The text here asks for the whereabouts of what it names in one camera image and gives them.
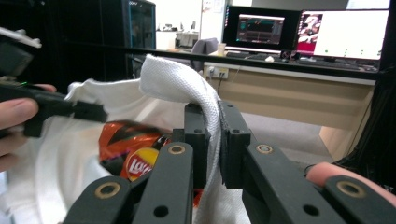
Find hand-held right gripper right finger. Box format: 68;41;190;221
219;100;252;189

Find light wooden desk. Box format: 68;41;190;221
203;61;377;162

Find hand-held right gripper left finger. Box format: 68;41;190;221
172;103;209;189

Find black cabinet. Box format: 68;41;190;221
102;0;157;80

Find black keyboard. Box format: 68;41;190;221
225;50;269;62

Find white power outlet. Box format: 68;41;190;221
205;65;230;79

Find monitor with dark screen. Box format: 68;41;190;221
222;5;303;52

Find black metal bar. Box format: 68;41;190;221
125;46;396;81

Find grey office chair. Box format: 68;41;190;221
190;37;220;73

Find white canvas tote bag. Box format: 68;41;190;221
0;54;254;224

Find orange potato chips bag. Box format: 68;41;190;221
98;119;204;208

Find monitor with bright screen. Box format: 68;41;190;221
295;7;390;62

